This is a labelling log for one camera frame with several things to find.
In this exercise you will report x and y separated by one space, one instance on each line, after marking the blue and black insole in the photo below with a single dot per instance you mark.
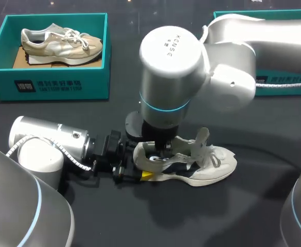
154 157

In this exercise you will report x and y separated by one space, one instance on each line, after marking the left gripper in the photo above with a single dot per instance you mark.
106 154

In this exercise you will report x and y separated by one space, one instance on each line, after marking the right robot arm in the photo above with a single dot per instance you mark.
170 77

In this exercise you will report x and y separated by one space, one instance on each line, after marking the beige and white shoe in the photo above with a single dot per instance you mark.
62 46

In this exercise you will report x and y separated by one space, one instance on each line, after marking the white and black shoe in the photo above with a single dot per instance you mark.
206 164

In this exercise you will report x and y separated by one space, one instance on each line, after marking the teal box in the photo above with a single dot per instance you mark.
281 91
50 82

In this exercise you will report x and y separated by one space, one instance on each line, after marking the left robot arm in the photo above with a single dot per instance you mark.
37 144

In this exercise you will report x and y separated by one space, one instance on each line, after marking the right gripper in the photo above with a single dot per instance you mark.
152 131

